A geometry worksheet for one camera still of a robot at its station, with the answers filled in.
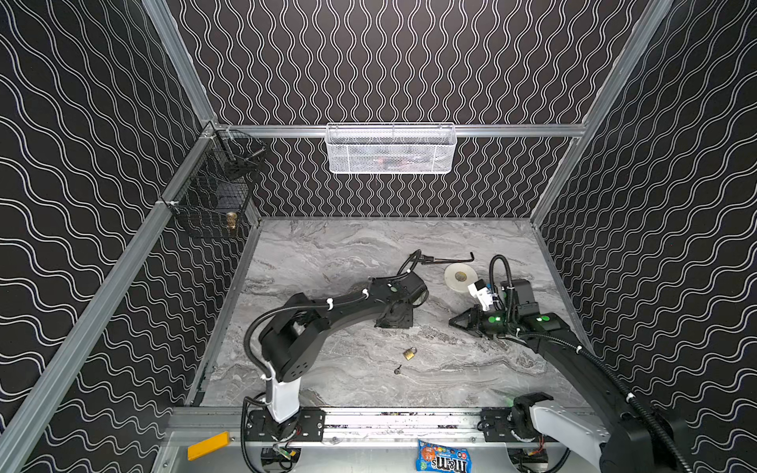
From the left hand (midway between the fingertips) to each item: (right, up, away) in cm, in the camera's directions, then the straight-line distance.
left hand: (413, 326), depth 86 cm
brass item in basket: (-51, +31, -4) cm, 60 cm away
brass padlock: (-1, -8, 0) cm, 8 cm away
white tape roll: (+18, +13, +17) cm, 28 cm away
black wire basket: (-61, +41, +5) cm, 74 cm away
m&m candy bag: (+2, -26, -17) cm, 32 cm away
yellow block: (-52, -26, -14) cm, 59 cm away
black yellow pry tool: (+8, +19, +20) cm, 29 cm away
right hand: (+10, +3, -7) cm, 12 cm away
